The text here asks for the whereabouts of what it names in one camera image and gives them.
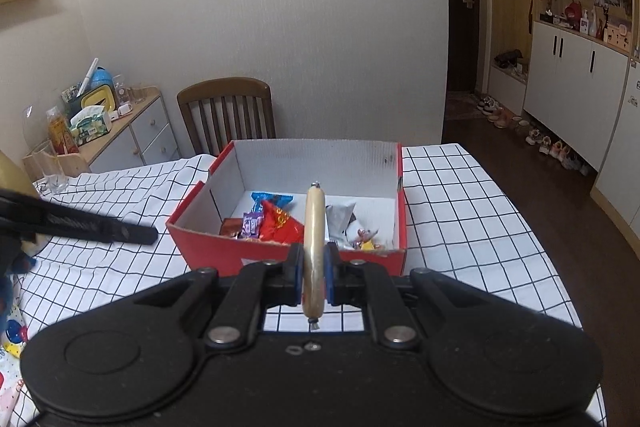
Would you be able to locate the row of shoes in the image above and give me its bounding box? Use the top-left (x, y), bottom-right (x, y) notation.
top-left (475, 94), bottom-right (593, 178)

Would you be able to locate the yellow box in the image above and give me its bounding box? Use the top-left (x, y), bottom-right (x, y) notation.
top-left (80, 84), bottom-right (118, 112)

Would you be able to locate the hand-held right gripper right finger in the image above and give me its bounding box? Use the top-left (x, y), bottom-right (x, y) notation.
top-left (324, 243), bottom-right (516, 349)

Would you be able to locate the white stick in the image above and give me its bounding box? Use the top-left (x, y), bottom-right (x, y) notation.
top-left (82, 58), bottom-right (99, 98)

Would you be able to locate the colourful printed cloth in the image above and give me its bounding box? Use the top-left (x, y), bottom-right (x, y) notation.
top-left (0, 302), bottom-right (36, 427)

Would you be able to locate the door rug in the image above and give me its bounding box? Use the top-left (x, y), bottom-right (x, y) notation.
top-left (444, 92), bottom-right (483, 120)

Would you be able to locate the green and white tissue pack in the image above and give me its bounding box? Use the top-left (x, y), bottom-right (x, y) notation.
top-left (69, 106), bottom-right (112, 142)

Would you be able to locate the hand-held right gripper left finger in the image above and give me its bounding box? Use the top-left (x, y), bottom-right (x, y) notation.
top-left (117, 243), bottom-right (305, 349)

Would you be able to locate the dark door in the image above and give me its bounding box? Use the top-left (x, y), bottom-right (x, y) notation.
top-left (442, 0), bottom-right (488, 95)

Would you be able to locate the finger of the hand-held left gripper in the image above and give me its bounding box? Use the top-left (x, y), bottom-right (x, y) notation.
top-left (105, 220), bottom-right (159, 246)

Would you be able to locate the white shoe bench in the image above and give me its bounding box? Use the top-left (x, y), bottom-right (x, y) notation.
top-left (487, 64), bottom-right (530, 115)

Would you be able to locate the person's left hand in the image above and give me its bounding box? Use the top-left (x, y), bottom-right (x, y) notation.
top-left (0, 237), bottom-right (37, 323)

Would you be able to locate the purple candy packet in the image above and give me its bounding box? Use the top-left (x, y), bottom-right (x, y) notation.
top-left (241, 212), bottom-right (264, 240)

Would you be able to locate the red chips packet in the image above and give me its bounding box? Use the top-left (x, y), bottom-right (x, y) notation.
top-left (257, 201), bottom-right (305, 244)

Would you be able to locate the wooden chair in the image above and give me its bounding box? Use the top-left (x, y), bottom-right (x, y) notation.
top-left (176, 77), bottom-right (277, 156)

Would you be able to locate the red cardboard box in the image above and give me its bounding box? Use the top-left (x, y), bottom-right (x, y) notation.
top-left (166, 138), bottom-right (408, 279)

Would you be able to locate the silver snack packet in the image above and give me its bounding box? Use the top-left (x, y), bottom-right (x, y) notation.
top-left (326, 202), bottom-right (358, 249)

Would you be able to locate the beige rounded object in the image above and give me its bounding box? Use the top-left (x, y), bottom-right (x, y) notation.
top-left (0, 151), bottom-right (38, 200)

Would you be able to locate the white lower cabinet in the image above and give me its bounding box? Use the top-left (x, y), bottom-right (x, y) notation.
top-left (522, 21), bottom-right (631, 172)

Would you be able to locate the drinking glass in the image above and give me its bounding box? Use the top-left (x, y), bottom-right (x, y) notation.
top-left (32, 141), bottom-right (70, 194)

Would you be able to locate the white and red snack packet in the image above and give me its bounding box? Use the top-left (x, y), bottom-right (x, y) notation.
top-left (345, 219), bottom-right (396, 253)

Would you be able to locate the wooden rack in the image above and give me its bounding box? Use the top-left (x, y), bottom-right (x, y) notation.
top-left (22, 147), bottom-right (92, 180)

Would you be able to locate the small drawer cabinet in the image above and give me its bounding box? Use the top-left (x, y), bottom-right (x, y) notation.
top-left (60, 89), bottom-right (181, 175)

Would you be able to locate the sausage stick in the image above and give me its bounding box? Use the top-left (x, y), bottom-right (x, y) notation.
top-left (301, 181), bottom-right (328, 333)

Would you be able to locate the blue snack packet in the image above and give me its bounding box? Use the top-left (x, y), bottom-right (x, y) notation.
top-left (251, 192), bottom-right (293, 214)

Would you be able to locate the orange bottle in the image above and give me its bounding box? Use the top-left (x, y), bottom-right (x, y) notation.
top-left (46, 107), bottom-right (81, 155)

